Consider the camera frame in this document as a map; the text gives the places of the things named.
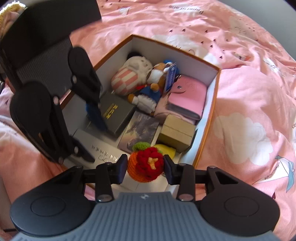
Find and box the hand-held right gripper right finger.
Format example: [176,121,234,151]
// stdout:
[163,155,234,202]

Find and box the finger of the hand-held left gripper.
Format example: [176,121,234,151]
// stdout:
[53,97,95,163]
[72,75,108,132]

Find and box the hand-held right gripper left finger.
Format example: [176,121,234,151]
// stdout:
[50,155,128,202]

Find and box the black gift box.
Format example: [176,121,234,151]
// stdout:
[99,91,137,136]

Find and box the long cream box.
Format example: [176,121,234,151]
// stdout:
[72,128,132,169]

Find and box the yellow crochet fruit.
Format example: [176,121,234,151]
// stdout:
[154,144,176,160]

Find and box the crochet orange red fruit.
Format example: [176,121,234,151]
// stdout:
[127,142,165,183]

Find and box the gold gift box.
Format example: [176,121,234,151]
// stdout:
[157,114,196,153]

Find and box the dark picture card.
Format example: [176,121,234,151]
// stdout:
[117,111,160,154]

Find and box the pink striped panda plush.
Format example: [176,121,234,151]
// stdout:
[111,52,154,96]

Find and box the brown bear plush keychain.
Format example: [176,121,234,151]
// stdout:
[127,60,183,116]

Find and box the pink fabric pouch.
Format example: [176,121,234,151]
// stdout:
[154,93,201,126]

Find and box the orange cardboard box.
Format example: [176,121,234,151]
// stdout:
[61,34,221,193]

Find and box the pink snap wallet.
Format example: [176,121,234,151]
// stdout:
[168,75,208,121]

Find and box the pink printed blanket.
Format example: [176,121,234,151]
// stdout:
[0,0,296,209]

